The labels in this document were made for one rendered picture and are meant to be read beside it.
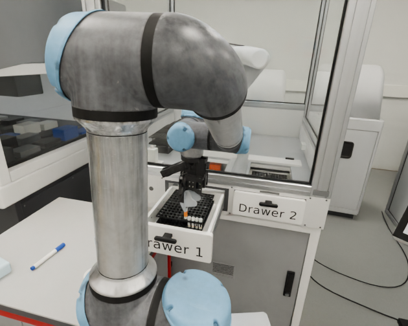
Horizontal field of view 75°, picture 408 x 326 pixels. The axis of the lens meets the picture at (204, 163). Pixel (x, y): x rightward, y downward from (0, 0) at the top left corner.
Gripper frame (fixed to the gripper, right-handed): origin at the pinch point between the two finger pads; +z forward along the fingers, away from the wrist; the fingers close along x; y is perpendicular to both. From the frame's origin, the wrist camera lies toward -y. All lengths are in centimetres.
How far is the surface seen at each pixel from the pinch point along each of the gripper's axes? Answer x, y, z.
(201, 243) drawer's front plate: -10.1, 10.1, 5.6
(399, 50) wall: 345, 159, -73
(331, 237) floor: 145, 87, 92
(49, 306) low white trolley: -35.6, -27.5, 19.9
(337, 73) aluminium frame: 25, 44, -48
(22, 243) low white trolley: -17, -59, 20
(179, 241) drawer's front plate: -10.5, 2.7, 6.6
